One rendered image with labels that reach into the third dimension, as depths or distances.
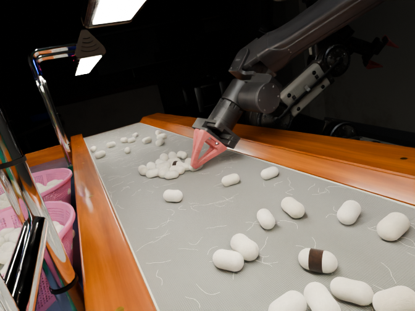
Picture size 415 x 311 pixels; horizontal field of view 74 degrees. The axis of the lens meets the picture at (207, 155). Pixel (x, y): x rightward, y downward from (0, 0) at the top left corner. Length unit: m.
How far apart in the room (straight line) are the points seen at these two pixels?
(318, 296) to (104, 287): 0.19
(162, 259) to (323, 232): 0.19
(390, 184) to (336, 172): 0.08
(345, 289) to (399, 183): 0.19
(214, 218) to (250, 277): 0.13
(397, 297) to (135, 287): 0.21
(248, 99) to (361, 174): 0.23
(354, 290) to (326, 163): 0.26
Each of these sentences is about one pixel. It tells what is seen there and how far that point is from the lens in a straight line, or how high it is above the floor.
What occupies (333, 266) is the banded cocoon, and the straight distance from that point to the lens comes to 0.29.
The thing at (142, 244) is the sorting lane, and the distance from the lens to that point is 0.39.
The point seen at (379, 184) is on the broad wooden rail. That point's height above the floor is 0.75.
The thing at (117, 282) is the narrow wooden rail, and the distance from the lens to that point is 0.31.
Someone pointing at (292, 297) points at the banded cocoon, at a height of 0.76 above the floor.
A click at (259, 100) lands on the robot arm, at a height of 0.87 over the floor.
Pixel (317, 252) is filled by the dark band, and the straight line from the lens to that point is 0.29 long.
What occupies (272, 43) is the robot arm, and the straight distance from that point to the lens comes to 0.57.
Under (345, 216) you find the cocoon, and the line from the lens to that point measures 0.35.
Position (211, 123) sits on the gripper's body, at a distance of 0.55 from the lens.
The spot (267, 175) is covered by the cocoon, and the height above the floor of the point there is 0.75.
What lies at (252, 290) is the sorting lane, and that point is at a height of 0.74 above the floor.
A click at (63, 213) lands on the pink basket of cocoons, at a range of 0.56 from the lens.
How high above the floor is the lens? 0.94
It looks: 17 degrees down
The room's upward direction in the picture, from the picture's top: 13 degrees counter-clockwise
